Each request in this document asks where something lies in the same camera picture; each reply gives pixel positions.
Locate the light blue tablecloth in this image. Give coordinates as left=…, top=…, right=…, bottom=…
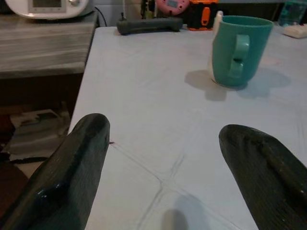
left=68, top=23, right=307, bottom=230

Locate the orange and black tool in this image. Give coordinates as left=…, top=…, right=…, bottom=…
left=186, top=0, right=219, bottom=31

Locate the teal translucent container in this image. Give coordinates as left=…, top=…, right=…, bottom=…
left=278, top=1, right=307, bottom=25

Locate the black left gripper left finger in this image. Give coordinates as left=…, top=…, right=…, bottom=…
left=0, top=113, right=111, bottom=230

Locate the white power strip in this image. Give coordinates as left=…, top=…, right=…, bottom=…
left=283, top=23, right=307, bottom=39

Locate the black cable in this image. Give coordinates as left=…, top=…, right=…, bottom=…
left=94, top=6, right=108, bottom=27

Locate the dark grey long handle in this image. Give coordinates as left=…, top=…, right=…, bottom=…
left=117, top=17, right=184, bottom=36

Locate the grey wooden side counter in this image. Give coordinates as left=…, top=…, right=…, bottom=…
left=0, top=11, right=99, bottom=80

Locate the grey box on floor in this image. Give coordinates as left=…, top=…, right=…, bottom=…
left=4, top=109, right=70, bottom=161

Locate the teal and white mug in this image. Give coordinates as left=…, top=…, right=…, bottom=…
left=207, top=11, right=274, bottom=87

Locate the pink round toy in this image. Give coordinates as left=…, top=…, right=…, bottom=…
left=155, top=0, right=190, bottom=17

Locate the white kitchen appliance with display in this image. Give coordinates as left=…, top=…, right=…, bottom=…
left=4, top=0, right=96, bottom=20

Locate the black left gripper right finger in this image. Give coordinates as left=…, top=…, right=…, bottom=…
left=218, top=124, right=307, bottom=230

